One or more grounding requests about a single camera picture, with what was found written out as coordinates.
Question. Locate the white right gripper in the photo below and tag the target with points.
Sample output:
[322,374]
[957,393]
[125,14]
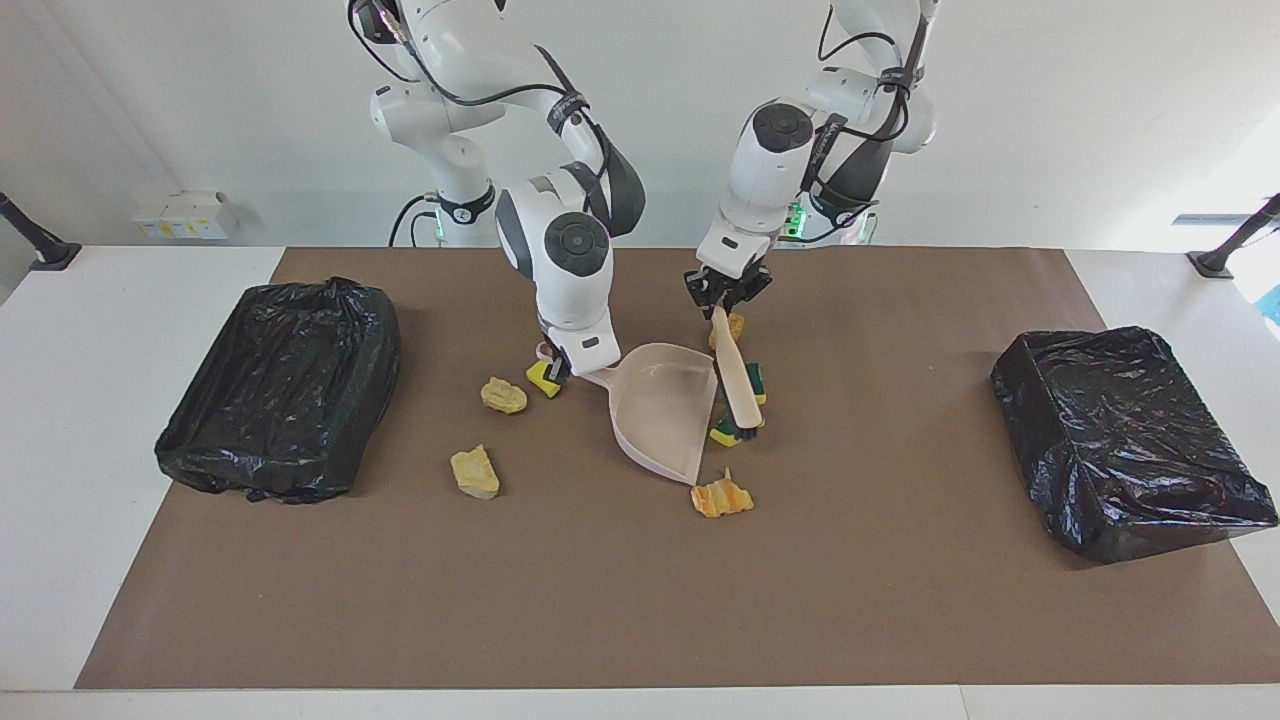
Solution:
[585,345]

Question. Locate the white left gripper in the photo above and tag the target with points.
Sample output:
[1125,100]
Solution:
[735,250]

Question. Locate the yellow sponge wedge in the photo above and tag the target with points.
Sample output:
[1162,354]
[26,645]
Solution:
[542,381]

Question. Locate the brown bread roll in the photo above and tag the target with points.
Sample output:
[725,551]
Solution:
[737,325]

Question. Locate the rounded pale foam chunk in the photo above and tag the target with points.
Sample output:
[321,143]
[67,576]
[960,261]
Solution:
[503,395]

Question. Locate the beige plastic hand brush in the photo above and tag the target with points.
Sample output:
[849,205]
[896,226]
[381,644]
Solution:
[738,380]

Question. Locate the green yellow notched sponge piece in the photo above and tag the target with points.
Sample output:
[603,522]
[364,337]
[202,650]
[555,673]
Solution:
[759,382]

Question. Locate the beige plastic dustpan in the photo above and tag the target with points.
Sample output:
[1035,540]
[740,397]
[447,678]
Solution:
[665,410]

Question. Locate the green yellow trapezoid sponge piece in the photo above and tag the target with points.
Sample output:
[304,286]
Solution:
[722,433]

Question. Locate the orange striped bread piece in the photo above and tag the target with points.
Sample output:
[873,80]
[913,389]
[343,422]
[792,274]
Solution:
[722,498]

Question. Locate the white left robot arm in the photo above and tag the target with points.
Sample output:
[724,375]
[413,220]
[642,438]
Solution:
[780,170]

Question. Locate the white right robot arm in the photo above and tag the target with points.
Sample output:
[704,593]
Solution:
[560,260]

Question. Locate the black bag lined bin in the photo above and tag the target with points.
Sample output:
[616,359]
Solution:
[1120,440]
[290,400]

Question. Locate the angular pale foam chunk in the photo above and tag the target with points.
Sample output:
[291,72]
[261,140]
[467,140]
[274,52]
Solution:
[475,472]

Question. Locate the brown paper table mat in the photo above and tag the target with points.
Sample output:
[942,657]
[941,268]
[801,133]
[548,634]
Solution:
[400,600]

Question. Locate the blue object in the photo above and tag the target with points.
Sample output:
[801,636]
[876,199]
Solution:
[1274,305]

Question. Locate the white wall power sockets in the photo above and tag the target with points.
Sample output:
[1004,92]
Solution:
[185,215]

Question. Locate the black camera stand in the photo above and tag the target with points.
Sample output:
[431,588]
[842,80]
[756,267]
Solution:
[50,252]
[1215,265]

